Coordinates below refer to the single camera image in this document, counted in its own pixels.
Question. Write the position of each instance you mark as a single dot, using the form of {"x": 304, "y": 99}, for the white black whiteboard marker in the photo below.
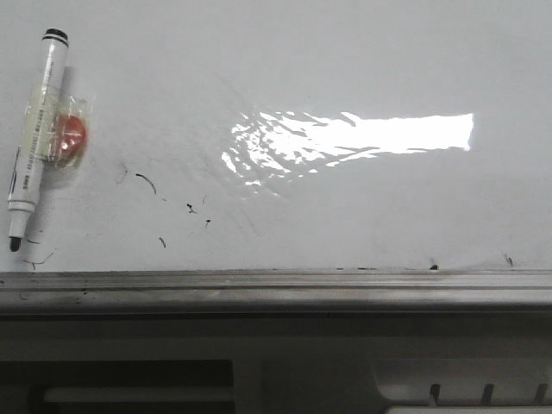
{"x": 25, "y": 183}

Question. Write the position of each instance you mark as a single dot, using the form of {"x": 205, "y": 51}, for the red round magnet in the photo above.
{"x": 71, "y": 135}

